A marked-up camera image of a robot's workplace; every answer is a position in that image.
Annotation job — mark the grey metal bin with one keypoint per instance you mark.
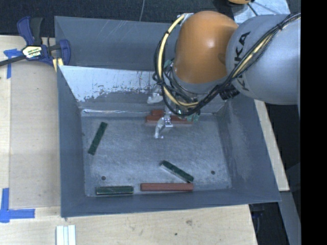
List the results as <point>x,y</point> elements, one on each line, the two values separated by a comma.
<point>143,157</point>

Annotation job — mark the red-brown flat block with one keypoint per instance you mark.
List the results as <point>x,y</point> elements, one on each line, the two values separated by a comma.
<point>178,121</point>
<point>157,112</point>
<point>166,187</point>

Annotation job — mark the dark green flat block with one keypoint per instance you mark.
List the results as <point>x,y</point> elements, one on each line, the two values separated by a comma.
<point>114,190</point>
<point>177,171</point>
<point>97,138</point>

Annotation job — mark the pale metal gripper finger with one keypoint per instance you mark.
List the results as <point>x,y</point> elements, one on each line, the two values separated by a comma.
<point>159,130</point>
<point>167,127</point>

